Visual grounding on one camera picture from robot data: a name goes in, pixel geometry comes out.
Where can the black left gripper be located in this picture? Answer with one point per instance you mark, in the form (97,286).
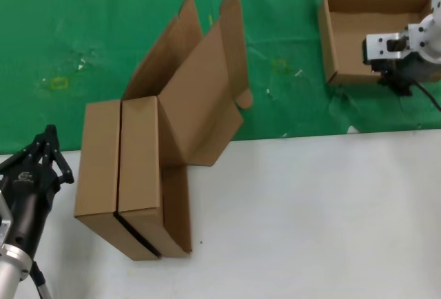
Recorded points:
(31,195)

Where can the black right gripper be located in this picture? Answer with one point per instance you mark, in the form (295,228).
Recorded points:
(420,70)

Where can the brown cardboard box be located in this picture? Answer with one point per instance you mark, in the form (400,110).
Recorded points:
(100,157)
(139,154)
(372,40)

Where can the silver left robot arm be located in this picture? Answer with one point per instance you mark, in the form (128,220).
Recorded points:
(10,275)

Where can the small white paper scrap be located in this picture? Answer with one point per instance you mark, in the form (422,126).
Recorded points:
(299,72)

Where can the green table cloth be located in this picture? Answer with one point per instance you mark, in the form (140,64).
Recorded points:
(69,20)

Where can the short yellow tape strip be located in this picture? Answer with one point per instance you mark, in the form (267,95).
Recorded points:
(210,19)

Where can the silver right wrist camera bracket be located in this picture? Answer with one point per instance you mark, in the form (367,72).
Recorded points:
(379,45)

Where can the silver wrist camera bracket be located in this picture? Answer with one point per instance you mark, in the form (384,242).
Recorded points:
(4,223)
(379,45)

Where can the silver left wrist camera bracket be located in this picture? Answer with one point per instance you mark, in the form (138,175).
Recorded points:
(4,223)

